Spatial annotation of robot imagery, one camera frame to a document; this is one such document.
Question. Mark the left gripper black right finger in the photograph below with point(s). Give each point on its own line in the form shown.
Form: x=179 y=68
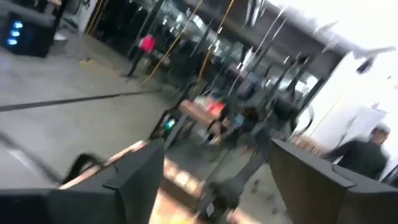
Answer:
x=311 y=199

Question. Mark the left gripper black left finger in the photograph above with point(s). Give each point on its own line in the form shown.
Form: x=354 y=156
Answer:
x=133 y=193

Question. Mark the person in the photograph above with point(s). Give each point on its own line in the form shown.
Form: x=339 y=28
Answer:
x=217 y=127
x=363 y=158

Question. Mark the black computer tower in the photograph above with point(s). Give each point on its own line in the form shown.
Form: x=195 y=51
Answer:
x=31 y=40

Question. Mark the black wall camera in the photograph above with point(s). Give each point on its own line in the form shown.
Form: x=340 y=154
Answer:
x=365 y=64

